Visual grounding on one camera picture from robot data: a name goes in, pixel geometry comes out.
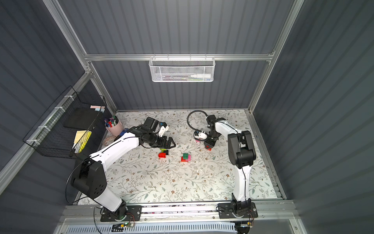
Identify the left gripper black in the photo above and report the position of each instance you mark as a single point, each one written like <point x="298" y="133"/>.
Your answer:
<point x="164" y="142"/>

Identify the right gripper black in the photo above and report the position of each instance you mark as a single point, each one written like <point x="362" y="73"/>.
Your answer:
<point x="210" y="141"/>

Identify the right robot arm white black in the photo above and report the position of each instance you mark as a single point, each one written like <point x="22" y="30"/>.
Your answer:
<point x="241" y="153"/>

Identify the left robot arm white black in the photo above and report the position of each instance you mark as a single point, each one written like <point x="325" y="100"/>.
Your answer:
<point x="89" y="175"/>

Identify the pink pen cup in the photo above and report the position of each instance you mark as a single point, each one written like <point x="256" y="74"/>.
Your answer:
<point x="116" y="130"/>

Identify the round tape roll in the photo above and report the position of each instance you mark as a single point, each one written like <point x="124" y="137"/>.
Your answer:
<point x="108" y="141"/>

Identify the white marker in basket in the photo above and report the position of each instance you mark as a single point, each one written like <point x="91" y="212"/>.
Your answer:
<point x="204" y="77"/>

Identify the yellow sticky note pad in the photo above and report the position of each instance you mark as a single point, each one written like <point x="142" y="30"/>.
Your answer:
<point x="80" y="141"/>

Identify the black notebook in basket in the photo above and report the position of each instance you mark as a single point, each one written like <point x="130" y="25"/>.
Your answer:
<point x="81" y="119"/>

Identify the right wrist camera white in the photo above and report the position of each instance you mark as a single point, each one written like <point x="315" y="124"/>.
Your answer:
<point x="200" y="135"/>

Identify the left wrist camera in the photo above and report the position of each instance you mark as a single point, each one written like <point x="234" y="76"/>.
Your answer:
<point x="163" y="128"/>

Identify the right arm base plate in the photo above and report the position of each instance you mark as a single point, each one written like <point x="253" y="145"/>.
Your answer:
<point x="228" y="211"/>

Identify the white wire mesh basket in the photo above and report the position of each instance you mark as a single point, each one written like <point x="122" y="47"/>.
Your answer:
<point x="168" y="70"/>

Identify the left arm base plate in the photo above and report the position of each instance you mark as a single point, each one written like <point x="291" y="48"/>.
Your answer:
<point x="123" y="214"/>

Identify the aluminium rail front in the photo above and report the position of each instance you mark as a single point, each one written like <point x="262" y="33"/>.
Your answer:
<point x="207" y="211"/>

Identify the black wire wall basket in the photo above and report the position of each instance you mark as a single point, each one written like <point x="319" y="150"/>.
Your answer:
<point x="50" y="139"/>

